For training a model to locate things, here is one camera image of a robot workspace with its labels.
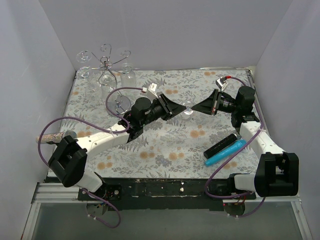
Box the patterned tumbler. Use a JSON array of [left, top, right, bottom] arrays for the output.
[[120, 63, 137, 87], [99, 74, 117, 102]]

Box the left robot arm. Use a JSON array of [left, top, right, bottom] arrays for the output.
[[48, 94, 186, 200]]

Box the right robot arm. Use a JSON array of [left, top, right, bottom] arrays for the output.
[[192, 86, 299, 199]]

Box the chrome wine glass rack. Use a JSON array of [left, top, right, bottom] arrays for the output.
[[76, 43, 131, 117]]

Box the floral tablecloth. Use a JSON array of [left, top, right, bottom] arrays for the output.
[[51, 69, 270, 180]]

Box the blue toy microphone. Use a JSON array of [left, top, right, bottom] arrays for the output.
[[204, 139, 247, 167]]

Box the black microphone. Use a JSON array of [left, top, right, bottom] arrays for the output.
[[203, 133, 241, 159]]

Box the glitter microphone on stand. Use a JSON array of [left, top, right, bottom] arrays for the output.
[[35, 130, 77, 145]]

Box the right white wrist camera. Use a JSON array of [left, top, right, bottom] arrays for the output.
[[215, 76, 231, 92]]

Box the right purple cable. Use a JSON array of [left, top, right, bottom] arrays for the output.
[[204, 76, 267, 218]]

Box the black table front rail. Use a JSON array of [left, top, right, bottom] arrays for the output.
[[77, 176, 256, 213]]

